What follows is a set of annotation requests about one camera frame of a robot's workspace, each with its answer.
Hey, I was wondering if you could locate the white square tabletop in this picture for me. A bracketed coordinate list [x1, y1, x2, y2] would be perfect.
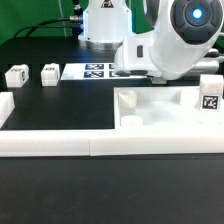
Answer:
[114, 86, 224, 129]

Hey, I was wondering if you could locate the white sheet with markers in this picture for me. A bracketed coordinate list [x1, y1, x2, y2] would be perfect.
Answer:
[61, 63, 140, 80]

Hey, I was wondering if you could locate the white left fence block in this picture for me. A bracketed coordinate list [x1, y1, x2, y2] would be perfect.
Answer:
[0, 92, 15, 128]

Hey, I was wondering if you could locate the white front fence bar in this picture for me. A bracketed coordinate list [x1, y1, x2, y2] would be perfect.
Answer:
[0, 127, 224, 157]

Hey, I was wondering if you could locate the black cable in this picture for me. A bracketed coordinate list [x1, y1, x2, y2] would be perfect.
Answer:
[13, 16, 83, 38]

